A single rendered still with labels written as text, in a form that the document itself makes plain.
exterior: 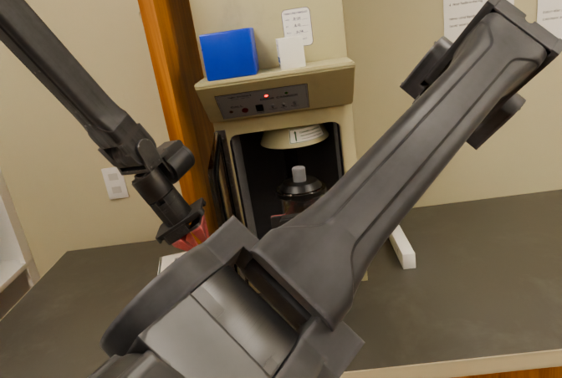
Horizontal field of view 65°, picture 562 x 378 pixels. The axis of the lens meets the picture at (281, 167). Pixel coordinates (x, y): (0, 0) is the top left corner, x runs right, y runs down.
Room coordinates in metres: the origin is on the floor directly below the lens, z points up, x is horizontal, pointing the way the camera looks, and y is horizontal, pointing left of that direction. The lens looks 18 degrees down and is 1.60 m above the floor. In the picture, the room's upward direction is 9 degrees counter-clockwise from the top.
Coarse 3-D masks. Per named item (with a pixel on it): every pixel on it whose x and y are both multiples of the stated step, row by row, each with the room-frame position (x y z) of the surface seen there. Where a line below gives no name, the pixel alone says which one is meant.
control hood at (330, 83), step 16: (320, 64) 0.89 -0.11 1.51; (336, 64) 0.87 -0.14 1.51; (352, 64) 0.86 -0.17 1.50; (224, 80) 0.88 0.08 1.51; (240, 80) 0.87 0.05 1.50; (256, 80) 0.88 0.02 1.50; (272, 80) 0.88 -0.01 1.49; (288, 80) 0.88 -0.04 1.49; (304, 80) 0.88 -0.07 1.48; (320, 80) 0.89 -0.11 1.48; (336, 80) 0.89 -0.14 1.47; (352, 80) 0.89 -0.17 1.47; (208, 96) 0.90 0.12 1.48; (320, 96) 0.93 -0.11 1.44; (336, 96) 0.93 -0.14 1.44; (352, 96) 0.94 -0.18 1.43; (208, 112) 0.94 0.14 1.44
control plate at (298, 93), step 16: (224, 96) 0.90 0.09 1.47; (240, 96) 0.91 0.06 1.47; (256, 96) 0.91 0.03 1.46; (272, 96) 0.91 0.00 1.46; (288, 96) 0.92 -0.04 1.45; (304, 96) 0.92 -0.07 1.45; (224, 112) 0.94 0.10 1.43; (240, 112) 0.95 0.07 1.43; (256, 112) 0.95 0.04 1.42; (272, 112) 0.95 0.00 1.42
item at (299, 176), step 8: (296, 168) 0.87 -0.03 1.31; (304, 168) 0.87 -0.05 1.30; (296, 176) 0.86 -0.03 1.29; (304, 176) 0.87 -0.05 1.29; (312, 176) 0.89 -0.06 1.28; (288, 184) 0.86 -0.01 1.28; (296, 184) 0.85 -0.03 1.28; (304, 184) 0.84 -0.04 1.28; (312, 184) 0.84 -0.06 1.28; (320, 184) 0.86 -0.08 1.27; (288, 192) 0.84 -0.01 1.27; (296, 192) 0.83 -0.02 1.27; (304, 192) 0.83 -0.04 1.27
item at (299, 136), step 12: (264, 132) 1.07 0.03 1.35; (276, 132) 1.03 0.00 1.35; (288, 132) 1.01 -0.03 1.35; (300, 132) 1.01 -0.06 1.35; (312, 132) 1.02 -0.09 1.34; (324, 132) 1.05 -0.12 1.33; (264, 144) 1.05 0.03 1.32; (276, 144) 1.02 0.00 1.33; (288, 144) 1.00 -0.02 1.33; (300, 144) 1.00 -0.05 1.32; (312, 144) 1.00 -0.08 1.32
